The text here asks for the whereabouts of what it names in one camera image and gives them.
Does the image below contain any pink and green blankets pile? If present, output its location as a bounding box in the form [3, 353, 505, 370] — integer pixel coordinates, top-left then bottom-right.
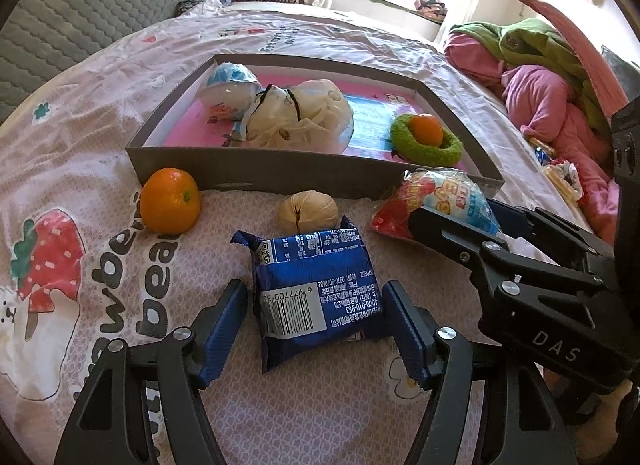
[445, 30, 621, 241]

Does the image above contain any blue patterned cloth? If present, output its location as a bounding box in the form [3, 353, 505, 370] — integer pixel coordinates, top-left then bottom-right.
[175, 0, 222, 17]

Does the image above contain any green ring toy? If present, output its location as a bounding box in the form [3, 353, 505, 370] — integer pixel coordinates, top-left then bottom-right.
[390, 114, 463, 166]

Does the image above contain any orange tangerine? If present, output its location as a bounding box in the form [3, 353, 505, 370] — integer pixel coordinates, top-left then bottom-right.
[139, 168, 202, 235]
[409, 114, 445, 148]

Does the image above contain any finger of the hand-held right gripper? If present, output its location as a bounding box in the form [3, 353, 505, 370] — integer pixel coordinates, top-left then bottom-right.
[407, 204, 613, 297]
[486, 198, 617, 260]

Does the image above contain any person's right hand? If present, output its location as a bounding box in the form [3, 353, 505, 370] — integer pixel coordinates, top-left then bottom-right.
[602, 381, 636, 428]

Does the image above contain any grey quilted headboard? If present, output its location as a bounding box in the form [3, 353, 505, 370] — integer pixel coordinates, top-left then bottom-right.
[0, 0, 213, 121]

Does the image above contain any green garment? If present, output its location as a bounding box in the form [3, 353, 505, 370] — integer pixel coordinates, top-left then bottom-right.
[462, 19, 608, 131]

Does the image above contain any pink padded cloth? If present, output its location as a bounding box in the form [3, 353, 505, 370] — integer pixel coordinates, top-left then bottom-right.
[517, 0, 630, 108]

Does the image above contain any pink book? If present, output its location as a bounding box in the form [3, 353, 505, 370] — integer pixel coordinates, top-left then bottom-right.
[195, 72, 481, 176]

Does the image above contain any egg-shaped chocolate toy packet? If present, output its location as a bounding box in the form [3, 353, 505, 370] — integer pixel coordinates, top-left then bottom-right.
[371, 168, 502, 241]
[199, 62, 262, 123]

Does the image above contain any white plastic bag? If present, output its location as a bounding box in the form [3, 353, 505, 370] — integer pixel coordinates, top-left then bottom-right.
[242, 79, 355, 151]

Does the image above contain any walnut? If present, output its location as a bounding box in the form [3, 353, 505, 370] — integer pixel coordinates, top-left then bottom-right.
[278, 189, 339, 232]

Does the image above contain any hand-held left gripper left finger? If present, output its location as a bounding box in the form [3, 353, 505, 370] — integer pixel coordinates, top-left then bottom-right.
[52, 279, 249, 465]

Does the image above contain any white red crumpled wrapper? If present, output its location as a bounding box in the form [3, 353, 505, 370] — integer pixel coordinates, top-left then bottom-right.
[550, 159, 584, 196]

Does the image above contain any patterned cloth bundle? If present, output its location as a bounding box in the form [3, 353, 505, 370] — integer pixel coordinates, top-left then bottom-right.
[415, 0, 448, 21]

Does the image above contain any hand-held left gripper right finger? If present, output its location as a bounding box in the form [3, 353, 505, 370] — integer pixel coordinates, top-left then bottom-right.
[381, 281, 571, 465]

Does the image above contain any brown cardboard box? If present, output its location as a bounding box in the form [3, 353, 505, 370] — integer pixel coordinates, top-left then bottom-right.
[125, 52, 505, 202]

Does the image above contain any blue snack packet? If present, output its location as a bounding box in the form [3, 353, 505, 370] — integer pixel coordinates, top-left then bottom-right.
[231, 215, 388, 373]

